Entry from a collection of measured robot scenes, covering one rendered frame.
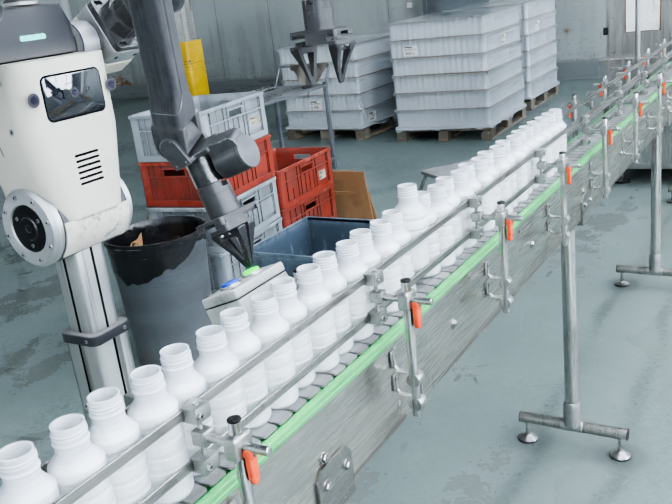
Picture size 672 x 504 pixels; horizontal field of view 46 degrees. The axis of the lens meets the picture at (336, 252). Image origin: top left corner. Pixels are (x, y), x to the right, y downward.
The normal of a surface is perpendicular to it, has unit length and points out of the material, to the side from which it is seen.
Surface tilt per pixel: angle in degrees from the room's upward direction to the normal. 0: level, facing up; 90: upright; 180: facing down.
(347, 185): 104
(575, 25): 90
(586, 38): 90
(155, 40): 111
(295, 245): 90
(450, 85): 90
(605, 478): 0
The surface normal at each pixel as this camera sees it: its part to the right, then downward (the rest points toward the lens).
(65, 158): 0.86, 0.07
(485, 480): -0.11, -0.94
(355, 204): -0.45, 0.51
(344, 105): -0.53, 0.32
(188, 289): 0.66, 0.22
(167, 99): -0.20, 0.54
